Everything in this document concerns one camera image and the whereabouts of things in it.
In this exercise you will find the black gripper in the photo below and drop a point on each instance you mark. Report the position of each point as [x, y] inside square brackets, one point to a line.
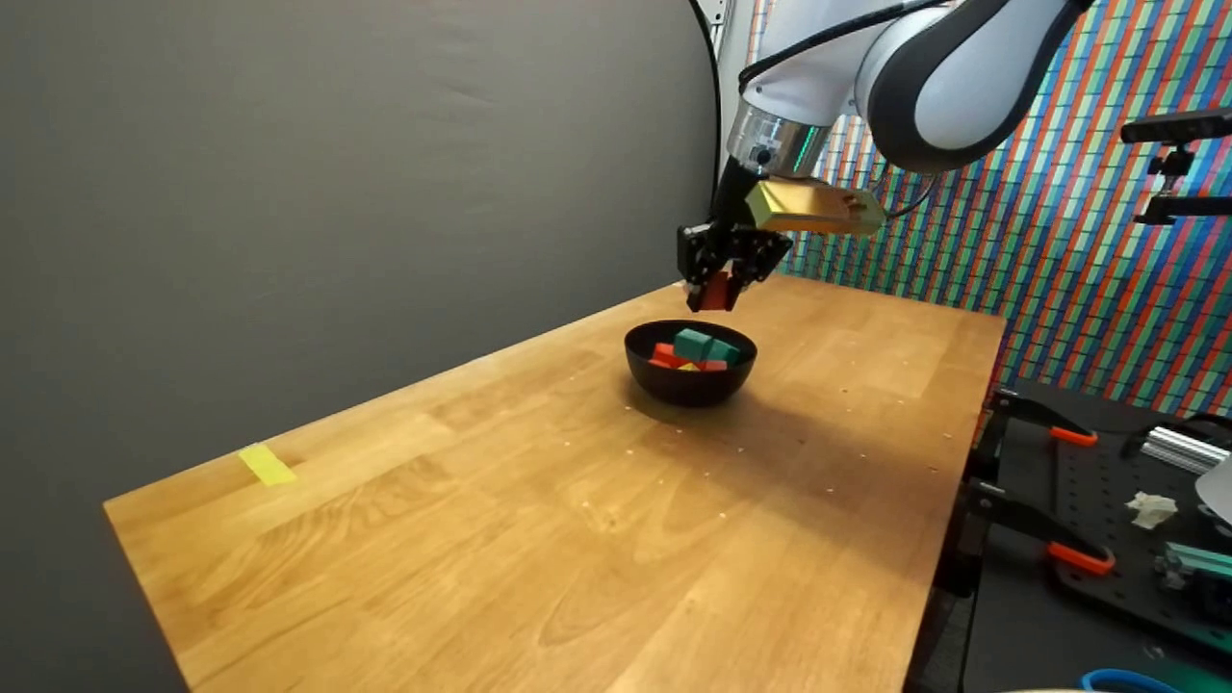
[729, 241]

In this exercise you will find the orange wedge block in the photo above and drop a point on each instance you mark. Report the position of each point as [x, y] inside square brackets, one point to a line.
[717, 295]

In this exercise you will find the orange hexagonal block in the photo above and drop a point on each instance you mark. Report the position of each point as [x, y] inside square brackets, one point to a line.
[663, 354]

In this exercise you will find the black bowl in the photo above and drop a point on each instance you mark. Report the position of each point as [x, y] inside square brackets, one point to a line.
[688, 385]

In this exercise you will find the teal cube block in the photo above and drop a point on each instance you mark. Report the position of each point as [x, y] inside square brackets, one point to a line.
[726, 350]

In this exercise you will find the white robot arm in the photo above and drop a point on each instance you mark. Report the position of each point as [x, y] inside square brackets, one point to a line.
[935, 85]

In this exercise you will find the black clamp front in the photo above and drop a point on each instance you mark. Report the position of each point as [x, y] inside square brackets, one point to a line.
[1060, 546]

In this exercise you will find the black perforated side table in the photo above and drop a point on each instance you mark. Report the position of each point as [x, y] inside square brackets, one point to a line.
[1007, 617]

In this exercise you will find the white plastic part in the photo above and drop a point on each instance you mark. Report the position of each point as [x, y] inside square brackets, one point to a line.
[1154, 510]

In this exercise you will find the yellow tape strip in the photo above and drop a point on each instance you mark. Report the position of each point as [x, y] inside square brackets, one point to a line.
[265, 467]

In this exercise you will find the grey backdrop screen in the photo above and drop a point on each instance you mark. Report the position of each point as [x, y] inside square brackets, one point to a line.
[230, 217]

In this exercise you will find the yellow wrist camera box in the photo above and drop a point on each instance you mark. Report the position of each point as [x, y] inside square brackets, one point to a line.
[815, 207]

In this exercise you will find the black clamp with orange handle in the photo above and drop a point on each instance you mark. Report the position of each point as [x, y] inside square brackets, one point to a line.
[1014, 407]

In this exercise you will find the black camera stand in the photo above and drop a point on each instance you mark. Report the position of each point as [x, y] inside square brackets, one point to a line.
[1175, 154]

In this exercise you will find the blue ring object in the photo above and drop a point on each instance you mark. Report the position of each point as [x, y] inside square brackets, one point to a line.
[1115, 678]

